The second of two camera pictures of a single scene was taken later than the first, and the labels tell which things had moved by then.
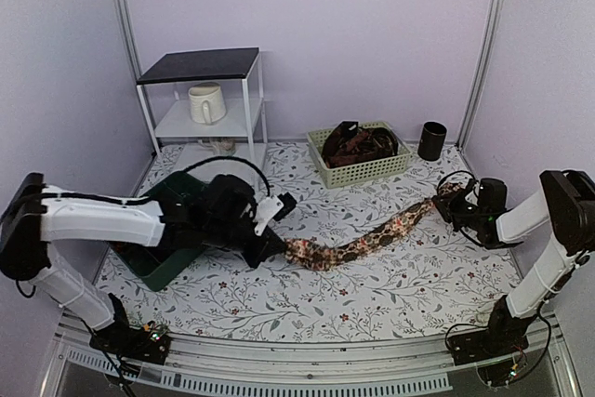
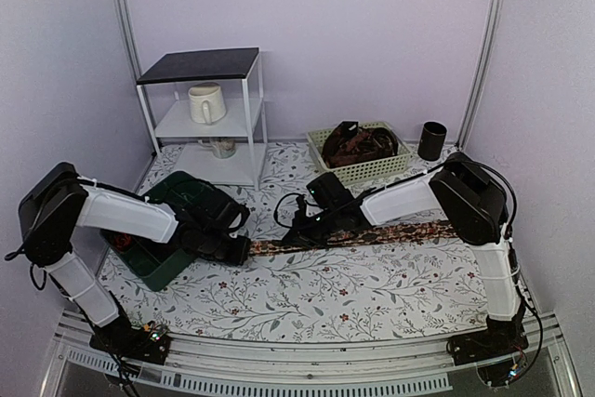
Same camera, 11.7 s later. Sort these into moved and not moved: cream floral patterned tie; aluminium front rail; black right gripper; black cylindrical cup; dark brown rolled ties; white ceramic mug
Moved: cream floral patterned tie; black right gripper
Not moved: dark brown rolled ties; aluminium front rail; white ceramic mug; black cylindrical cup
